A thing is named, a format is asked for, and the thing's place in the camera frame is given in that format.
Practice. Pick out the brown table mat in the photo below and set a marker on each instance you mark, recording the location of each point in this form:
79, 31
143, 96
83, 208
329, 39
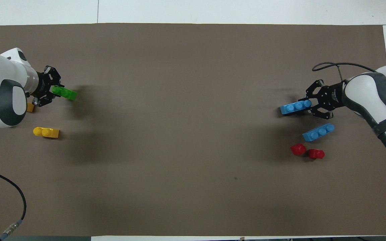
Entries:
193, 67

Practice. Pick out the blue three-stud block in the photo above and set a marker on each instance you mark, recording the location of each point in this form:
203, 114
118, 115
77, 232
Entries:
317, 134
293, 108

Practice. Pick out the green two-stud block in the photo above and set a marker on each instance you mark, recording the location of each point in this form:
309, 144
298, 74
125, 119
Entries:
66, 93

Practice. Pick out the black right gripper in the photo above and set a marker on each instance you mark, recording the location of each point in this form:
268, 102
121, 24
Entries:
333, 96

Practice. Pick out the yellow two-stud block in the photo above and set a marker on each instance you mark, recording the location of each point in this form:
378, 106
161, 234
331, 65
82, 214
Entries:
30, 107
46, 132

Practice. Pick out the red one-stud block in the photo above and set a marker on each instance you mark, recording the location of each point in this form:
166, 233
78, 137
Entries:
315, 154
298, 149

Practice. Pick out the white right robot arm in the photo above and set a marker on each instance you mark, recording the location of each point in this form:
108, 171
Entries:
380, 100

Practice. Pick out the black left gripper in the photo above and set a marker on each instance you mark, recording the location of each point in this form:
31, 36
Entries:
44, 85

